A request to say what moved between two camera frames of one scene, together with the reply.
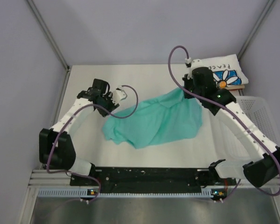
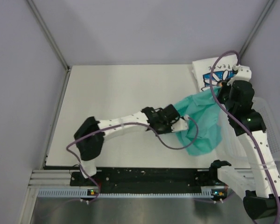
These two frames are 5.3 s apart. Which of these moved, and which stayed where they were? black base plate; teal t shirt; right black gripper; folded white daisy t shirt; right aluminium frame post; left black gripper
Moved: teal t shirt; right black gripper; left black gripper
Stayed: black base plate; folded white daisy t shirt; right aluminium frame post
